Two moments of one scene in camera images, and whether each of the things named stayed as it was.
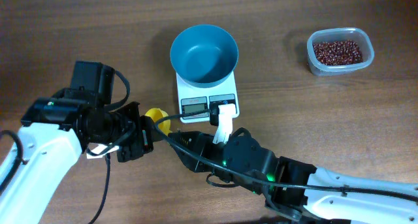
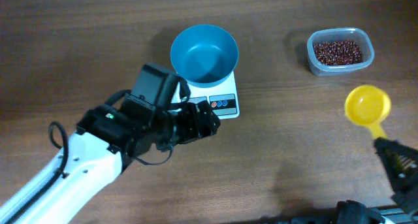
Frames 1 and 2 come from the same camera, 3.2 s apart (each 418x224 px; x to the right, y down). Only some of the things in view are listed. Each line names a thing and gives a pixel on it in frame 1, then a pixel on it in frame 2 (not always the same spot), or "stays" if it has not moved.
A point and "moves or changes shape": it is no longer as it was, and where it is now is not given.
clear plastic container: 334,50 stays
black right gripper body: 182,145 → 401,177
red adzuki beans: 338,52 stays
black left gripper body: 150,145 → 205,132
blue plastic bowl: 204,56 stays
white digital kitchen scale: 194,102 stays
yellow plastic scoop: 157,113 moves or changes shape
